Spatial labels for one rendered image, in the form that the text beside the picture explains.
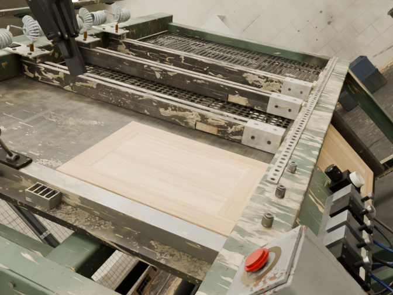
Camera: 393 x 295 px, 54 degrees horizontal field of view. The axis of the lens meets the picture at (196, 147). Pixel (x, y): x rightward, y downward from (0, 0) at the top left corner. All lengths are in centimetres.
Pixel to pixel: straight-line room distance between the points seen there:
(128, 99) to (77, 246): 69
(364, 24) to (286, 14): 111
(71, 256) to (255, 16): 573
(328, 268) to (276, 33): 587
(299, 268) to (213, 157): 72
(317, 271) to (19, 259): 51
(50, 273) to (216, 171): 55
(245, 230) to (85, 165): 47
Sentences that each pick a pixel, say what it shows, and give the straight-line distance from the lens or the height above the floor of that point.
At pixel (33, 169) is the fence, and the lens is 103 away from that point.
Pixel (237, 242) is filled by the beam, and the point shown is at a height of 89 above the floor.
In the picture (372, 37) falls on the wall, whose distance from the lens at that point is 636.
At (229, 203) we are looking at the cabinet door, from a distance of 98.
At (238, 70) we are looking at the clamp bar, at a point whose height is 120.
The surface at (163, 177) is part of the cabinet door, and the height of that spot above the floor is 108.
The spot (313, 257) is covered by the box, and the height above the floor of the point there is 90.
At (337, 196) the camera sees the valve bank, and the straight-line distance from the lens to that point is 103.
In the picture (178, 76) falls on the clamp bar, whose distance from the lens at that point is 171.
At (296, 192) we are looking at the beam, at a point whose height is 83.
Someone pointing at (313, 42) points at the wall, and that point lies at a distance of 630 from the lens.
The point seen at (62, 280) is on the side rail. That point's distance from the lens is 73.
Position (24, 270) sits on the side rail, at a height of 113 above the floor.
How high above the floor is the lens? 112
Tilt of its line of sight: 2 degrees down
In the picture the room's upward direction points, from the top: 42 degrees counter-clockwise
